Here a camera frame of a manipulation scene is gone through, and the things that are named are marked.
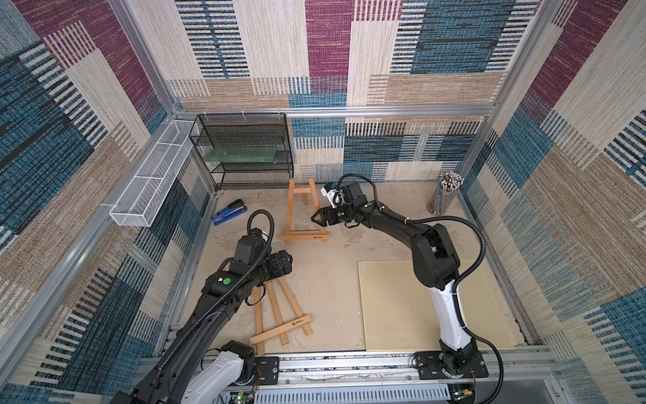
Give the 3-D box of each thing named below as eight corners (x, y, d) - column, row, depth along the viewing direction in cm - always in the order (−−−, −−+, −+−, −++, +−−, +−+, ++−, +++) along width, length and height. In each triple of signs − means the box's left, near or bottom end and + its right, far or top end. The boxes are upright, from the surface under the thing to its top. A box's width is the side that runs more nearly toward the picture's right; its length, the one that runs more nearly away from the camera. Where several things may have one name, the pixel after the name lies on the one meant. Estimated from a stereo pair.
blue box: (215, 226, 109) (210, 219, 105) (211, 220, 111) (207, 212, 107) (247, 210, 115) (244, 203, 111) (244, 205, 117) (241, 197, 113)
